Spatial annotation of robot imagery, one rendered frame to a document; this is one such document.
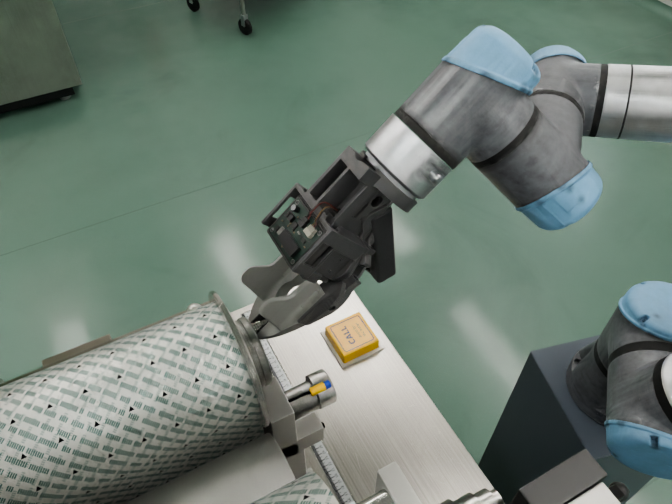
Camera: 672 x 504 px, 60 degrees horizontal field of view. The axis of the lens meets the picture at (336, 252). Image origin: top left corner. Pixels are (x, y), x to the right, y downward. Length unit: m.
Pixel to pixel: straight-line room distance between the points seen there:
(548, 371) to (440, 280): 1.30
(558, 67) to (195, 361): 0.47
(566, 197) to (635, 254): 2.10
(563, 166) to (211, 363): 0.36
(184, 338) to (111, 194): 2.27
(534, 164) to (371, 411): 0.55
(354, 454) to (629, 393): 0.40
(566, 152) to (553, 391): 0.56
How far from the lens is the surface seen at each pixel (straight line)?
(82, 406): 0.55
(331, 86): 3.32
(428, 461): 0.94
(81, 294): 2.43
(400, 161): 0.51
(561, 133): 0.57
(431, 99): 0.52
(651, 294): 0.92
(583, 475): 0.37
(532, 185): 0.55
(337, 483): 0.92
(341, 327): 1.02
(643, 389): 0.82
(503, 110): 0.52
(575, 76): 0.66
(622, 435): 0.82
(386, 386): 0.99
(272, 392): 0.64
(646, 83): 0.66
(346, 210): 0.52
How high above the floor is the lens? 1.76
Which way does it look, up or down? 48 degrees down
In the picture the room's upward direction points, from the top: straight up
